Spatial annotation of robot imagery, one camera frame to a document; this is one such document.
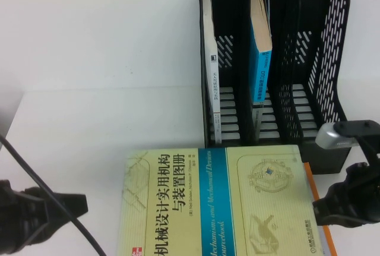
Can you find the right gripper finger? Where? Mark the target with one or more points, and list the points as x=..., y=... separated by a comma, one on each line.
x=321, y=211

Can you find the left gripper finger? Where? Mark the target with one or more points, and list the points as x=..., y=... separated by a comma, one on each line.
x=68, y=205

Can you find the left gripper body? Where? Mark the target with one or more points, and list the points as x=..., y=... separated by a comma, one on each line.
x=20, y=214

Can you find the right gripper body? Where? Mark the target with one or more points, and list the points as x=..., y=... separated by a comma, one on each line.
x=353, y=196

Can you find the yellow-green mechanical design book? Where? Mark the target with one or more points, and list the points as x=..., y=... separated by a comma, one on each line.
x=207, y=208

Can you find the white orange ROS2 book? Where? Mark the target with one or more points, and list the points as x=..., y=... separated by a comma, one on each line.
x=312, y=184

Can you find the blue spine book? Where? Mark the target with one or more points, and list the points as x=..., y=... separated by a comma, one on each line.
x=262, y=77

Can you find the white spine book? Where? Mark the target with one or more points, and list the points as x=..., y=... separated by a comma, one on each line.
x=214, y=89

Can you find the black plastic book stand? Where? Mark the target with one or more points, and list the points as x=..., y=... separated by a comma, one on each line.
x=242, y=60

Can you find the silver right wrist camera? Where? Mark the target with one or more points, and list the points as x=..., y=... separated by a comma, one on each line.
x=329, y=137

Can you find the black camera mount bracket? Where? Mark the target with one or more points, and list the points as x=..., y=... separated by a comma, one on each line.
x=356, y=126

